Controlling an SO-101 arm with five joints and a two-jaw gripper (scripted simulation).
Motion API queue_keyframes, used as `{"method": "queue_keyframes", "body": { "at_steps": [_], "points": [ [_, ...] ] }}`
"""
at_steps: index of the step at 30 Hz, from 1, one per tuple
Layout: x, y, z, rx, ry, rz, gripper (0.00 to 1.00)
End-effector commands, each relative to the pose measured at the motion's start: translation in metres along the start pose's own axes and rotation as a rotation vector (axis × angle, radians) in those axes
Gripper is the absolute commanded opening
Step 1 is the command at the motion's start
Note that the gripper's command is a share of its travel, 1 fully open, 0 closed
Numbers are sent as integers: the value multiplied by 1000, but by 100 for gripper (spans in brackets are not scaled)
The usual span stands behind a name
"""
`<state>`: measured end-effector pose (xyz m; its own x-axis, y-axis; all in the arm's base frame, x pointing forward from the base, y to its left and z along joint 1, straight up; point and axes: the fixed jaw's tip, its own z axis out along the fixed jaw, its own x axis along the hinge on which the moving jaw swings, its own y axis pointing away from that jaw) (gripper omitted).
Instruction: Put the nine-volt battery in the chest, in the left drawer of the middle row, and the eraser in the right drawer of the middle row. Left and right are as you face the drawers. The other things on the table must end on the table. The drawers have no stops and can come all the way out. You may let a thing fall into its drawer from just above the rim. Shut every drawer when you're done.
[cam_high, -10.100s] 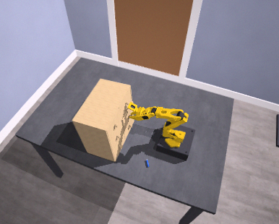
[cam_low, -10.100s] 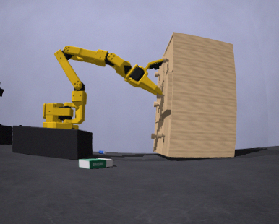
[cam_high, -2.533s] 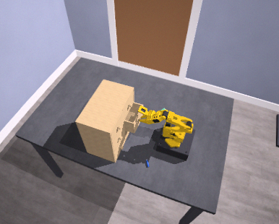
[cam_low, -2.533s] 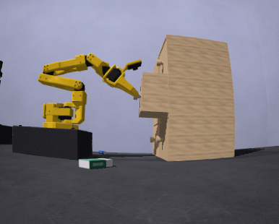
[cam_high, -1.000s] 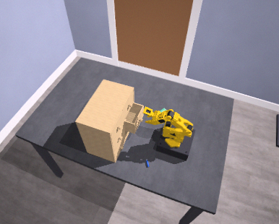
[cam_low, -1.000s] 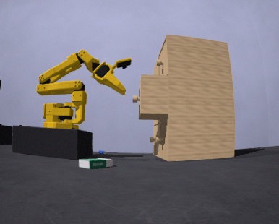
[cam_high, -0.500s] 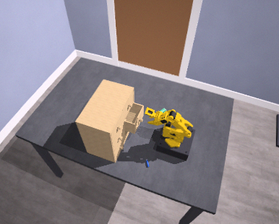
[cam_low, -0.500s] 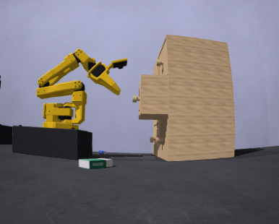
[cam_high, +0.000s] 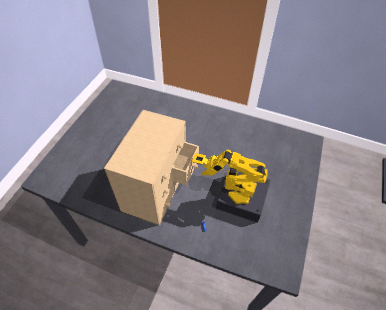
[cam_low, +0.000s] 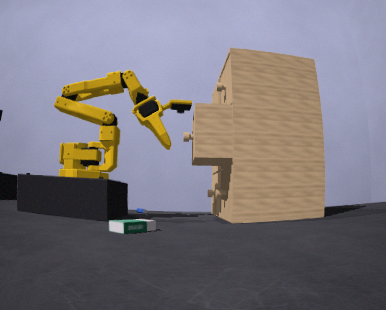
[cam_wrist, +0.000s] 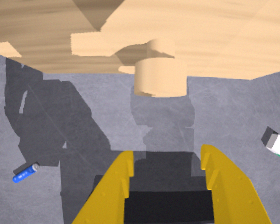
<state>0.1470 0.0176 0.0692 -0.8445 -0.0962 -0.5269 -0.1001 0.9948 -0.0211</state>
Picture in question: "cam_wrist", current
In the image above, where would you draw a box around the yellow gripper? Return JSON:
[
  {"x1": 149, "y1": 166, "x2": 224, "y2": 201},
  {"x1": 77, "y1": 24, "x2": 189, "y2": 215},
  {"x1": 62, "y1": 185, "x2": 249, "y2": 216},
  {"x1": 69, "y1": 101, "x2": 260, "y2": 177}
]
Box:
[{"x1": 72, "y1": 144, "x2": 272, "y2": 224}]

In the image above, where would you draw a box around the white eraser with green sleeve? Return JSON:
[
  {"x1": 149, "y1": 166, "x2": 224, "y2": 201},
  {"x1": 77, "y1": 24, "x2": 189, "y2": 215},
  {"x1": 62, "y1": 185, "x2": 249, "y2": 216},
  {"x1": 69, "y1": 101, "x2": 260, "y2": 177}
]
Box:
[{"x1": 266, "y1": 134, "x2": 280, "y2": 157}]

